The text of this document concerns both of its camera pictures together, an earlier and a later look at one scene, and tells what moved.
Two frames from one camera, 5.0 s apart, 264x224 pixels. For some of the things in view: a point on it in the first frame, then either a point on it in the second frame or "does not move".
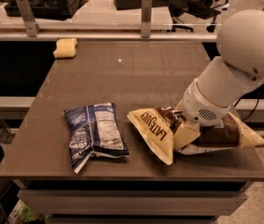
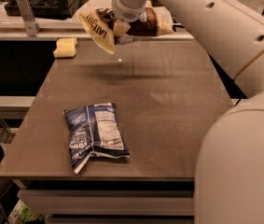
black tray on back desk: [64, 5] does not move
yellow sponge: [65, 48] does not move
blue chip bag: [94, 129] does not move
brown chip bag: [156, 126] -> [100, 22]
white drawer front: [133, 202] does not move
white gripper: [201, 105] -> [126, 10]
